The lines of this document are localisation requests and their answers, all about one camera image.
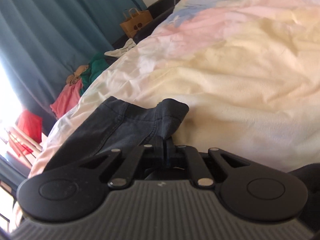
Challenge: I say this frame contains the black drawstring pants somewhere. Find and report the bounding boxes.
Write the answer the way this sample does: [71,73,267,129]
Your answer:
[44,96,190,178]

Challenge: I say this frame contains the window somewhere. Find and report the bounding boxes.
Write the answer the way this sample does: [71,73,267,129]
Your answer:
[0,60,33,230]

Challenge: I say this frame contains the pink clothes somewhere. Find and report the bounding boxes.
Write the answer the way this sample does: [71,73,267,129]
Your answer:
[49,79,84,120]

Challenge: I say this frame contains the black armchair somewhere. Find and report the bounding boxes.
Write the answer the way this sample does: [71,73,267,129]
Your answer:
[111,0,184,51]

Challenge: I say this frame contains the red cloth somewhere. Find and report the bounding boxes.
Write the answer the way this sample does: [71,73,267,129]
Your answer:
[9,109,43,155]

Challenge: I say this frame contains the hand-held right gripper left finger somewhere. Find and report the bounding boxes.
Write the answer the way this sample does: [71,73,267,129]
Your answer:
[78,136,165,190]

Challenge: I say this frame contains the tan cloth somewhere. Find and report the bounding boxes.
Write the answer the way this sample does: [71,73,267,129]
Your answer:
[65,64,90,85]

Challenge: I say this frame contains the white cloth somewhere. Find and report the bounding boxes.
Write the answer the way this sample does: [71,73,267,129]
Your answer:
[104,39,138,58]

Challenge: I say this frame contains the green clothes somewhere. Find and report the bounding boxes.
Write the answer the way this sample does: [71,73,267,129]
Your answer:
[79,52,118,96]

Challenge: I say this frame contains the blue curtain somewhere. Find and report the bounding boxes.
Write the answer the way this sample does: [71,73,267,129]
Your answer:
[0,0,148,131]

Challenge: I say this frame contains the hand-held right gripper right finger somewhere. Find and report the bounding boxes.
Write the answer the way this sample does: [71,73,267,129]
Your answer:
[165,139,251,188]

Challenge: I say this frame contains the brown paper bag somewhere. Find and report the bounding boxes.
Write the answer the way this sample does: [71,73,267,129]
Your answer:
[119,8,153,38]

